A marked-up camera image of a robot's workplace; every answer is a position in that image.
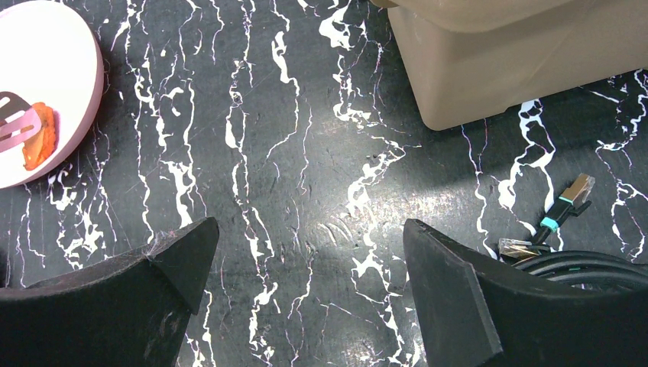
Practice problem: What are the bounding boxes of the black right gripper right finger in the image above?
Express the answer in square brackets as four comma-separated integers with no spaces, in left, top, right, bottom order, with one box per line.
[403,219,647,366]

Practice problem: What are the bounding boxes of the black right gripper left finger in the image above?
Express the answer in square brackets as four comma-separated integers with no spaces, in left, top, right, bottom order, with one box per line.
[1,217,219,366]

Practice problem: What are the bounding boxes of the orange fried food piece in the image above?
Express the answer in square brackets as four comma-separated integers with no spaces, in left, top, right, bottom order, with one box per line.
[22,102,57,171]

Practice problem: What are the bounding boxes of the metal serving tongs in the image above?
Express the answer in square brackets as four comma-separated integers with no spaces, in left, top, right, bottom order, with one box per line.
[1,91,43,153]

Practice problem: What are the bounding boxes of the tan plastic tool case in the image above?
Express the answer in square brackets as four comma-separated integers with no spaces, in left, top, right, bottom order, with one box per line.
[378,1,647,131]

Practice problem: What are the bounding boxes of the pink plate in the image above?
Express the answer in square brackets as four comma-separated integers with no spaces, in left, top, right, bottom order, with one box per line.
[1,1,104,188]

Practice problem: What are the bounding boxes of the black ethernet cable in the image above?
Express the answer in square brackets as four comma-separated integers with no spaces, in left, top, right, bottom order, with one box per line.
[497,173,648,292]

